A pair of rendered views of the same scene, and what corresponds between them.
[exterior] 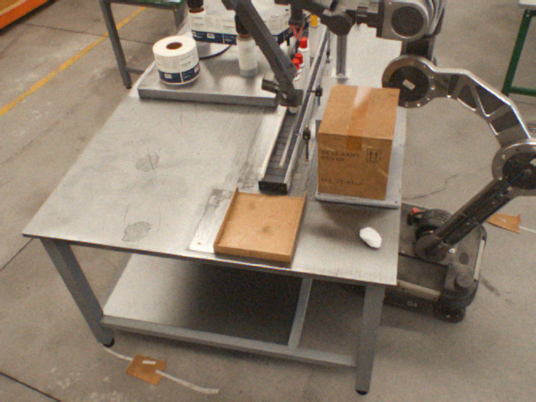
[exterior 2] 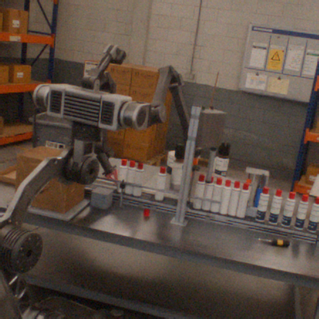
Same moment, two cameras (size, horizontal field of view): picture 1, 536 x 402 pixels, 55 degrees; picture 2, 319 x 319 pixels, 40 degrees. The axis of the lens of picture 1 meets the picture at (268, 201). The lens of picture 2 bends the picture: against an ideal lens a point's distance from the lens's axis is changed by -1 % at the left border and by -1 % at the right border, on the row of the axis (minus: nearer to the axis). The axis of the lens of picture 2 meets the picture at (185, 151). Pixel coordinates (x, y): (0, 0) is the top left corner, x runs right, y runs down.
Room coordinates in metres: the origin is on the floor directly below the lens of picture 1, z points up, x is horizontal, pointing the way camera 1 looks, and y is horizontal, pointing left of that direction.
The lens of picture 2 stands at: (1.85, -2.72, 1.81)
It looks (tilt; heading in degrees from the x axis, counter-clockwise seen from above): 14 degrees down; 82
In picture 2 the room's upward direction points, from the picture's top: 9 degrees clockwise
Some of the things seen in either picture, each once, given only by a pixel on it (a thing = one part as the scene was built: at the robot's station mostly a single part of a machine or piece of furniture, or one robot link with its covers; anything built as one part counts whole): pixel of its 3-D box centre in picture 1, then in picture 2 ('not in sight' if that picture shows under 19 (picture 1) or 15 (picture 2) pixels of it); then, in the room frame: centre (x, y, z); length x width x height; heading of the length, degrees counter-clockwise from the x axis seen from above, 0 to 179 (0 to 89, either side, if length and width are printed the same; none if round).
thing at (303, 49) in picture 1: (304, 61); (161, 183); (2.07, -0.22, 0.98); 0.05 x 0.05 x 0.20
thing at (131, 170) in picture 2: (296, 83); (130, 177); (1.89, -0.16, 0.98); 0.05 x 0.05 x 0.20
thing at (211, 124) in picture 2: not in sight; (206, 127); (2.26, -0.37, 1.38); 0.17 x 0.10 x 0.19; 38
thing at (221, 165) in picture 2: (197, 16); (222, 161); (2.52, 0.27, 1.04); 0.09 x 0.09 x 0.29
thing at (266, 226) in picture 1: (262, 221); (26, 176); (1.23, 0.03, 0.85); 0.30 x 0.26 x 0.04; 163
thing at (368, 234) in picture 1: (370, 237); not in sight; (1.11, -0.32, 0.85); 0.08 x 0.07 x 0.04; 0
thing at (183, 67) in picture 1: (177, 60); (180, 164); (2.24, 0.37, 0.95); 0.20 x 0.20 x 0.14
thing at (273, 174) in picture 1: (309, 71); (177, 206); (2.18, -0.26, 0.86); 1.65 x 0.08 x 0.04; 163
